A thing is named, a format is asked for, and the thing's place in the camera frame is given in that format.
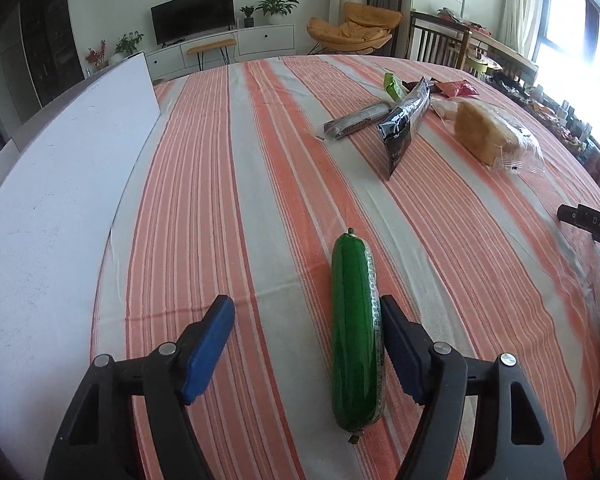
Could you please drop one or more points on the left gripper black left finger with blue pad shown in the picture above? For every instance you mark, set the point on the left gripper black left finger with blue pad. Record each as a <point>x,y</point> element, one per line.
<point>97,438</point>

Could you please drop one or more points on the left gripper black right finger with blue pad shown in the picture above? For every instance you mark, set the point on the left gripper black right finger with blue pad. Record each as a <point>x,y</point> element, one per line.
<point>512,438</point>

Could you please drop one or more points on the bagged bread loaf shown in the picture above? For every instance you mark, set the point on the bagged bread loaf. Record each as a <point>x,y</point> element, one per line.
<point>494,137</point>

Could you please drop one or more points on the green cucumber-shaped snack pack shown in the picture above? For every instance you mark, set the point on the green cucumber-shaped snack pack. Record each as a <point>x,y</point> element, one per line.
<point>358,354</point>

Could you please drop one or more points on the black snack bag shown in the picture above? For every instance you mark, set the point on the black snack bag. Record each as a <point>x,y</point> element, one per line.
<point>398,129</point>

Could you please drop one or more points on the green white snack packet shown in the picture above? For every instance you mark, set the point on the green white snack packet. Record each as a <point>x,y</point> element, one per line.
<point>393,86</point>

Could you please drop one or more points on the brown wafer snack pack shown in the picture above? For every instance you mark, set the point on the brown wafer snack pack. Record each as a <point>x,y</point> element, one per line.
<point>341,127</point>

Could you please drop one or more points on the white cardboard box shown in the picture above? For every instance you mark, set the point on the white cardboard box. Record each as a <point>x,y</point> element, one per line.
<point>56,208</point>

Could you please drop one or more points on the red snack packet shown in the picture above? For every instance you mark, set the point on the red snack packet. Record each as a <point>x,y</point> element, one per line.
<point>455,89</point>

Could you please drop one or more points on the cluttered wooden side table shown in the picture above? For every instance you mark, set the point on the cluttered wooden side table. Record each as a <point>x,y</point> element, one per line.
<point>560,92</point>

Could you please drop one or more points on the dark wooden chair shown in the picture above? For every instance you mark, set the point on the dark wooden chair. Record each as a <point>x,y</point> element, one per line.
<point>437,41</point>

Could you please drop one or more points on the orange striped tablecloth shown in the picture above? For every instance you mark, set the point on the orange striped tablecloth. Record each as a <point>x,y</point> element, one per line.
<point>236,194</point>

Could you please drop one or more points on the orange lounge chair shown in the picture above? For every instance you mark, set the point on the orange lounge chair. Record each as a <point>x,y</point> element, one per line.
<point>365,29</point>

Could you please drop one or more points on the red flower vase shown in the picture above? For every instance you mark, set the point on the red flower vase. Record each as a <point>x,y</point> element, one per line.
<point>97,57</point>

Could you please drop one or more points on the white tv cabinet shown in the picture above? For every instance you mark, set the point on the white tv cabinet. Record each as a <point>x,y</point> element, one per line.
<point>239,45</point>

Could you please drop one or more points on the large potted green plant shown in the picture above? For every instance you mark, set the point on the large potted green plant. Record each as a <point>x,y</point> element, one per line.
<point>275,11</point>

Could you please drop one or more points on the small potted plant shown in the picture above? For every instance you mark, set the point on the small potted plant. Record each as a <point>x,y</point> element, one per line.
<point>247,15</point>

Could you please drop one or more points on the small wooden bench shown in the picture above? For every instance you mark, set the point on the small wooden bench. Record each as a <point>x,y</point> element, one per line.
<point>222,46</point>

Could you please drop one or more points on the black display cabinet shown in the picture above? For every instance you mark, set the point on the black display cabinet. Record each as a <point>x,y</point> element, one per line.
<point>48,45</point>

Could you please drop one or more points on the black flat television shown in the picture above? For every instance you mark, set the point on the black flat television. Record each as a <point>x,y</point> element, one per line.
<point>178,19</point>

